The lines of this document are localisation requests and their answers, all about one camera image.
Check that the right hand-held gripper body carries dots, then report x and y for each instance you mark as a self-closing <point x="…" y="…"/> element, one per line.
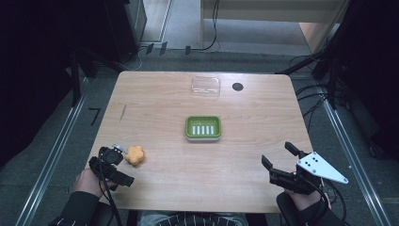
<point x="320" y="166"/>

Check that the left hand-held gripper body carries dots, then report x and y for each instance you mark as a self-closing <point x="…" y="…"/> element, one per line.
<point x="109" y="172"/>

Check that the orange bread piece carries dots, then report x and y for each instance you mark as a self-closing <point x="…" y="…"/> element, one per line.
<point x="135" y="155"/>

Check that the person's left hand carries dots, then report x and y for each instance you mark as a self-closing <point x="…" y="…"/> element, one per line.
<point x="89" y="182"/>

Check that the person's right hand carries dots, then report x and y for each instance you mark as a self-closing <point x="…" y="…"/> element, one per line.
<point x="309" y="201"/>

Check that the green soap dish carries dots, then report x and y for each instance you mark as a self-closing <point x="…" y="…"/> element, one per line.
<point x="203" y="128"/>

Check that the round dark table grommet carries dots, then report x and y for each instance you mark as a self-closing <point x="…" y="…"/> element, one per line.
<point x="237" y="87"/>

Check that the black stand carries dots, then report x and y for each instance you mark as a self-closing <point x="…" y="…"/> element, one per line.
<point x="329" y="69"/>
<point x="75" y="78"/>

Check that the person's striped clothing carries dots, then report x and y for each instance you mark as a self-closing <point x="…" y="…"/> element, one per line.
<point x="191" y="219"/>

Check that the clear plastic container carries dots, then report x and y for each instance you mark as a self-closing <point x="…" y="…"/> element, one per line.
<point x="205" y="86"/>

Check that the dark curtain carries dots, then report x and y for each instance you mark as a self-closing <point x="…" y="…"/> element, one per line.
<point x="373" y="78"/>
<point x="31" y="78"/>

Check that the black cabinet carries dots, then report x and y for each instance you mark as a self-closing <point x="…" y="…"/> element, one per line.
<point x="124" y="28"/>

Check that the white desk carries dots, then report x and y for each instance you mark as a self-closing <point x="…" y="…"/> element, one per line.
<point x="273" y="8"/>

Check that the metal floor rail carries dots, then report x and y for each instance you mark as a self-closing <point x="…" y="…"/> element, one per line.
<point x="53" y="153"/>
<point x="354" y="160"/>

